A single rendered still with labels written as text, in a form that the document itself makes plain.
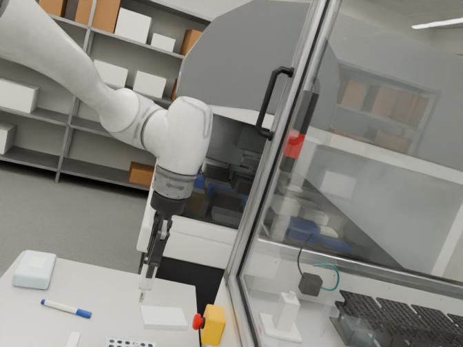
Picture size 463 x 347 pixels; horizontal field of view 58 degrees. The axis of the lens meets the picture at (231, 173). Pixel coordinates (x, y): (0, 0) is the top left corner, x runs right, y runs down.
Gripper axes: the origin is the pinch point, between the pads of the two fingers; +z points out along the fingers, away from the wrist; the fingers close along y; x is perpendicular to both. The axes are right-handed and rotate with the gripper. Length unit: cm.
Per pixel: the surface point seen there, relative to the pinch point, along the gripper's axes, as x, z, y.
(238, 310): 20.7, 1.0, 8.4
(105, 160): -22, 80, -388
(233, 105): 20, -39, -49
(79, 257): -20, 100, -190
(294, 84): 23, -51, -8
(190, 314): 19.4, 23.8, -22.8
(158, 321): 8.5, 22.2, -14.5
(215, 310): 19.6, 8.7, -2.8
